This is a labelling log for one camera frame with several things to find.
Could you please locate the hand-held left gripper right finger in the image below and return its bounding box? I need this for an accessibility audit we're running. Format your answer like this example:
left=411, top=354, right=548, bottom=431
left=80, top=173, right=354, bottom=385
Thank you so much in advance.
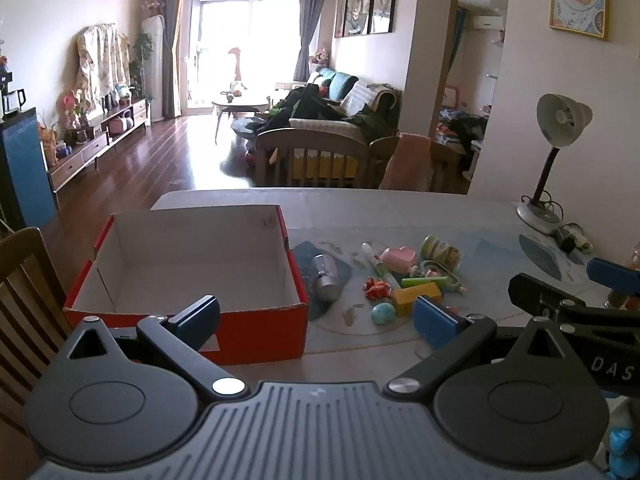
left=384, top=294, right=582, bottom=404

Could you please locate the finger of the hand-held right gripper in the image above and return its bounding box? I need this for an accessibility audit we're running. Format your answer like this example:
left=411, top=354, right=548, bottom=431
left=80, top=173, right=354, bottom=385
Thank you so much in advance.
left=507, top=272, right=640, bottom=335
left=586, top=257, right=640, bottom=303

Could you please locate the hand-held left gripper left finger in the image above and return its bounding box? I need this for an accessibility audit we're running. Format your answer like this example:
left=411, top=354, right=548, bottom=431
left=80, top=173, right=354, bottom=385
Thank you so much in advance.
left=65, top=294, right=251, bottom=404

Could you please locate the yellow plastic block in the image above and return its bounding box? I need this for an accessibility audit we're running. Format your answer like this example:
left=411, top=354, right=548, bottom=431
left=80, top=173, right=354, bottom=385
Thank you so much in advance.
left=391, top=282, right=443, bottom=317

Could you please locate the green plastic stick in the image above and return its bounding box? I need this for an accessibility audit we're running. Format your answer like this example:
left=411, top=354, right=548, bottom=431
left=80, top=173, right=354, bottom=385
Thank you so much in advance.
left=401, top=275, right=450, bottom=289

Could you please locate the pastel rimmed plastic toy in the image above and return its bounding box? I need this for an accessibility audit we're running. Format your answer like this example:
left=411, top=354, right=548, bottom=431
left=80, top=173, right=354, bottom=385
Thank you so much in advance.
left=419, top=259, right=469, bottom=295

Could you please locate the red orange small toy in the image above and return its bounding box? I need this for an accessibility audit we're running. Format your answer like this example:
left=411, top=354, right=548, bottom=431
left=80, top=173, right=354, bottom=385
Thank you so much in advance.
left=364, top=277, right=393, bottom=301

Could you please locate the red cardboard box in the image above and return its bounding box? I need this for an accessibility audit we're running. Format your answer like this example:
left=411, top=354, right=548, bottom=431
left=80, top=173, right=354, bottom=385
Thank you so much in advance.
left=62, top=204, right=310, bottom=367

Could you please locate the green-lid white jar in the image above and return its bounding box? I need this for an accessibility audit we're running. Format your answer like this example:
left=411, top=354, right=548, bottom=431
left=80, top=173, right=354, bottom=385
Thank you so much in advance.
left=420, top=235, right=463, bottom=268

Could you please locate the pink heart-shaped case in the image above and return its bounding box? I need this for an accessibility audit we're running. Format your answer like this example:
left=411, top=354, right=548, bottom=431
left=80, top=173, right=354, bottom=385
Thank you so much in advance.
left=379, top=246, right=418, bottom=270

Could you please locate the white green marker pen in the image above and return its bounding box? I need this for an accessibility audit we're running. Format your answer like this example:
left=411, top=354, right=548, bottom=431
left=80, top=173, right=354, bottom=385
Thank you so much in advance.
left=361, top=242, right=402, bottom=292

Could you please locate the silver metal cylinder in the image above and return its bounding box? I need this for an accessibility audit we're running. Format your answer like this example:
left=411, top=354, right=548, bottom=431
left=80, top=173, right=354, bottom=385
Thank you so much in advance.
left=311, top=254, right=342, bottom=302

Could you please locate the person's right hand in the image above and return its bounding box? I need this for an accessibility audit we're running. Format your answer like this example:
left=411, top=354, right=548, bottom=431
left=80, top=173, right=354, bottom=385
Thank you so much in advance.
left=602, top=396, right=640, bottom=480

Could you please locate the black power plug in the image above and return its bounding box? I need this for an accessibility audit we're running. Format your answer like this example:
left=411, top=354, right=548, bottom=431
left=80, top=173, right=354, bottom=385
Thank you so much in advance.
left=556, top=224, right=595, bottom=255

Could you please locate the wooden dining chair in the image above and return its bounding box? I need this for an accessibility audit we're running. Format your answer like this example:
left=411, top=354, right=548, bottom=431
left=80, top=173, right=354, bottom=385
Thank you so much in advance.
left=369, top=132, right=463, bottom=195

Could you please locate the pink cloth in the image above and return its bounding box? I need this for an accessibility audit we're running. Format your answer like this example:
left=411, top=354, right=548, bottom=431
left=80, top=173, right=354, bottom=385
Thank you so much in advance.
left=379, top=132, right=433, bottom=192

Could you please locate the white desk lamp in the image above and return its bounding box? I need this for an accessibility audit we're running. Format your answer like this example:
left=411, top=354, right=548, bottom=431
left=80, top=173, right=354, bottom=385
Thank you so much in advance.
left=515, top=92, right=594, bottom=235

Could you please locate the wooden TV cabinet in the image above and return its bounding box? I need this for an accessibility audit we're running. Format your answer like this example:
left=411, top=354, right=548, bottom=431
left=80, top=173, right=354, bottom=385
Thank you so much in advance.
left=47, top=97, right=153, bottom=193

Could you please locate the dining chair yellow cushion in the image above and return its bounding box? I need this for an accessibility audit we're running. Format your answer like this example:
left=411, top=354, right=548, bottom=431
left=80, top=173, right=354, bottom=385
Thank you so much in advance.
left=255, top=127, right=371, bottom=190

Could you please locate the oval coffee table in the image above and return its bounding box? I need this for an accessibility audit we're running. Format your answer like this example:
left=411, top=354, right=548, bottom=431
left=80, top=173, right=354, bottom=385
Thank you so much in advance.
left=211, top=89, right=273, bottom=142

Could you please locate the sofa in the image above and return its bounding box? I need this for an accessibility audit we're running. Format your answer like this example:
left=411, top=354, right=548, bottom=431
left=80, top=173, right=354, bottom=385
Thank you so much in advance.
left=289, top=67, right=403, bottom=148

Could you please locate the orange yellow bag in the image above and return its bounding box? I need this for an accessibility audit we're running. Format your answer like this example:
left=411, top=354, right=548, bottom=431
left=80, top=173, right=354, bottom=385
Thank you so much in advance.
left=39, top=125, right=58, bottom=168

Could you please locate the blue black cabinet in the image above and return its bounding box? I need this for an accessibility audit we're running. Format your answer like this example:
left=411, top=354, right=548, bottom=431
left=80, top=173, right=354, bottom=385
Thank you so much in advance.
left=0, top=107, right=57, bottom=231

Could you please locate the dark clothes pile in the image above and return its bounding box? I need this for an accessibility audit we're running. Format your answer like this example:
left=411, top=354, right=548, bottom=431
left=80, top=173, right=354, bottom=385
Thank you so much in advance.
left=257, top=84, right=346, bottom=136

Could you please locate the pink flower arrangement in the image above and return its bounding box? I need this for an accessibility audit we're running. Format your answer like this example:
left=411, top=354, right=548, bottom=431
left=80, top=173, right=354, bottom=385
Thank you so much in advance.
left=59, top=89, right=91, bottom=131

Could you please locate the white standing air conditioner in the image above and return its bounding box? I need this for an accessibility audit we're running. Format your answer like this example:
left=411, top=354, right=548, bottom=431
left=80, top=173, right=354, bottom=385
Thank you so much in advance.
left=141, top=16, right=166, bottom=123

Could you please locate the red giraffe figurine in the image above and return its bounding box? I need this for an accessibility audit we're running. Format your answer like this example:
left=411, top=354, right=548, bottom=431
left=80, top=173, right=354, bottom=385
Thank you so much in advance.
left=227, top=46, right=247, bottom=92

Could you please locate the teal cushion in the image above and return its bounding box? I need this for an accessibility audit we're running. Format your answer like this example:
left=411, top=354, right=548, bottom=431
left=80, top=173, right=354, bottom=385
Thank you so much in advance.
left=320, top=67, right=360, bottom=103

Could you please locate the green potted plant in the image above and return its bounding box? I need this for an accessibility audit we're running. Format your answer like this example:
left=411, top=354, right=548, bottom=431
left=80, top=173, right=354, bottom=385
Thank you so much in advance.
left=129, top=34, right=155, bottom=101

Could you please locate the grey curtain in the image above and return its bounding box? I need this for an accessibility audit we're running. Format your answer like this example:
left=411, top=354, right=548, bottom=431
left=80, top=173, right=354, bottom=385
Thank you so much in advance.
left=159, top=0, right=185, bottom=120
left=292, top=0, right=328, bottom=81

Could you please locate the patterned cloth cover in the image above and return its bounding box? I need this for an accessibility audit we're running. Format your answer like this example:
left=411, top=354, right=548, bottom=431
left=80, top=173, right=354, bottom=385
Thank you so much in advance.
left=76, top=22, right=132, bottom=103

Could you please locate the black coffee machine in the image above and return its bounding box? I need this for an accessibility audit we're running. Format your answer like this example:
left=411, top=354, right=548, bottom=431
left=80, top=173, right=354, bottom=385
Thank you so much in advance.
left=0, top=72, right=27, bottom=121

